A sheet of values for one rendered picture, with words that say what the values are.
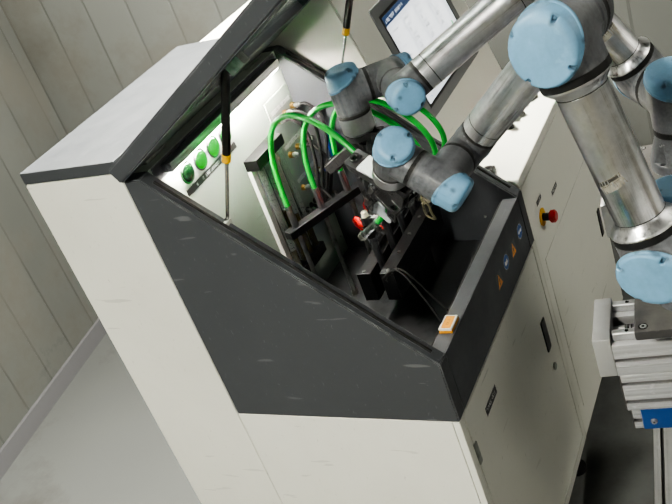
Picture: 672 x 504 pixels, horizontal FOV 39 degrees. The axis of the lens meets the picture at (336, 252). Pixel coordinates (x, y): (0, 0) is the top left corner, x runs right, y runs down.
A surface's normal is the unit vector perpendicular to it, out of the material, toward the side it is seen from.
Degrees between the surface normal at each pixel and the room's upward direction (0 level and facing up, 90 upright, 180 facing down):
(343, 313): 90
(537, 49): 82
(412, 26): 76
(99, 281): 90
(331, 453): 90
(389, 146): 45
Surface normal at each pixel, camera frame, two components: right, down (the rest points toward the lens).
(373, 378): -0.38, 0.57
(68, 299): 0.91, -0.13
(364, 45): 0.77, -0.25
